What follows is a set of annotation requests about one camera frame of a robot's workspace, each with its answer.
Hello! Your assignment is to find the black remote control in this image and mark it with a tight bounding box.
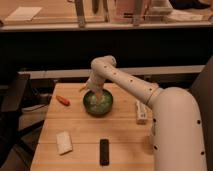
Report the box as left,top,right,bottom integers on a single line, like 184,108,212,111
100,139,109,166

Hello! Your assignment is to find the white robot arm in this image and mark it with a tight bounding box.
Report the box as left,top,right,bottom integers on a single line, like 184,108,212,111
85,56,208,171

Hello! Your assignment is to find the black chair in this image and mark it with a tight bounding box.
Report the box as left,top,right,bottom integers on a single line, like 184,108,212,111
0,74,44,168

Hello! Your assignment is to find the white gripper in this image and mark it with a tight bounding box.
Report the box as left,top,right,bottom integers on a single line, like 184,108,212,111
79,78,105,100

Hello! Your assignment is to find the white paper sheet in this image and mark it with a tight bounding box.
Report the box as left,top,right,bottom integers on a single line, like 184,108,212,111
5,6,42,21

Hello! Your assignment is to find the white sponge block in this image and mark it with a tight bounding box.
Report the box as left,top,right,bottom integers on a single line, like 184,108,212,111
56,131,73,155

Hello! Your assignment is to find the green ceramic bowl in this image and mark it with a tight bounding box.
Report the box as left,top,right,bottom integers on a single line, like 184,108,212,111
83,89,113,117

